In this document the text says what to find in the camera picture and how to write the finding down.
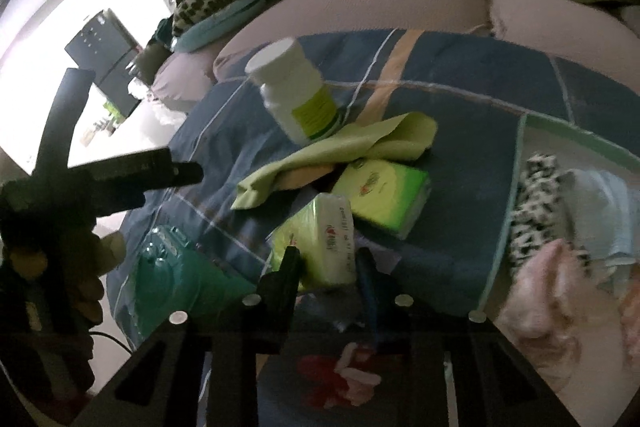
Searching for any peach cloth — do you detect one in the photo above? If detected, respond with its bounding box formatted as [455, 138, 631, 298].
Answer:
[277, 164, 336, 192]

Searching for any black cable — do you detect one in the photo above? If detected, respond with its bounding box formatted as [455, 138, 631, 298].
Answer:
[87, 331, 138, 355]

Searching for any green tissue packet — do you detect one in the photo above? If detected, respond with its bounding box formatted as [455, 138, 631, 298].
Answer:
[267, 193, 357, 293]
[331, 158, 432, 240]

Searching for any pink white zigzag towel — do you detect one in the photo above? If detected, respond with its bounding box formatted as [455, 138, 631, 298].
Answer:
[495, 239, 640, 358]

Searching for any leopard print cloth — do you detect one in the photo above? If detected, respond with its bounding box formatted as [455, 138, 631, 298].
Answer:
[510, 152, 591, 268]

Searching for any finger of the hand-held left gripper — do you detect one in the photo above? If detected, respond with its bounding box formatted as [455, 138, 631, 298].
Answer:
[35, 68, 96, 192]
[70, 148, 204, 218]

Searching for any black cabinet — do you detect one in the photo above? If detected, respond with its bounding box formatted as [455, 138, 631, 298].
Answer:
[64, 8, 143, 118]

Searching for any teal wet wipes pack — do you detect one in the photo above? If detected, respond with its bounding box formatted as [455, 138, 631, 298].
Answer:
[127, 227, 258, 338]

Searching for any teal cushion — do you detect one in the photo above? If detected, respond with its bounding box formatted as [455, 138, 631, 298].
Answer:
[172, 0, 268, 52]

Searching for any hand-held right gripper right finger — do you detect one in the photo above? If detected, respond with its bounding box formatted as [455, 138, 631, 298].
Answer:
[354, 247, 583, 427]

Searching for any green-rimmed white tray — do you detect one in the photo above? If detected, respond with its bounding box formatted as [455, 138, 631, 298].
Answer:
[470, 114, 640, 408]

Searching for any person's left hand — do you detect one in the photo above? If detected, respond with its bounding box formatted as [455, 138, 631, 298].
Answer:
[7, 229, 128, 325]

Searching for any light blue cloth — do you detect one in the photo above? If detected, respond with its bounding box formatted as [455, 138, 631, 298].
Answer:
[560, 169, 640, 265]

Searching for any white bottle green label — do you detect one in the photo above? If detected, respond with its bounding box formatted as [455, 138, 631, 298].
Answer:
[245, 38, 341, 145]

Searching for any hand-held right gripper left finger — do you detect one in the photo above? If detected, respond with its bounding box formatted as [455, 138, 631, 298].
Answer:
[70, 244, 308, 427]

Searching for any yellow-green cloth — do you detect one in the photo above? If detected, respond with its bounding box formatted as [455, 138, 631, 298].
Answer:
[231, 112, 438, 210]

